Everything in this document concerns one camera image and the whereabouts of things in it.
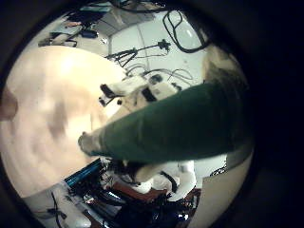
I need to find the wooden office desk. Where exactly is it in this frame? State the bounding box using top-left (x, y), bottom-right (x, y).
top-left (37, 9), bottom-right (110, 48)

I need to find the artificial flower bouquet green stem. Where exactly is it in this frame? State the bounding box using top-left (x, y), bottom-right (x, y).
top-left (77, 79), bottom-right (255, 166)

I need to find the black camera stand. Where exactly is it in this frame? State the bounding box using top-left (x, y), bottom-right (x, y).
top-left (105, 39), bottom-right (172, 68)

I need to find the black looped cable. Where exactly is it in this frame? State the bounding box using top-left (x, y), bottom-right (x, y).
top-left (161, 9), bottom-right (211, 54)

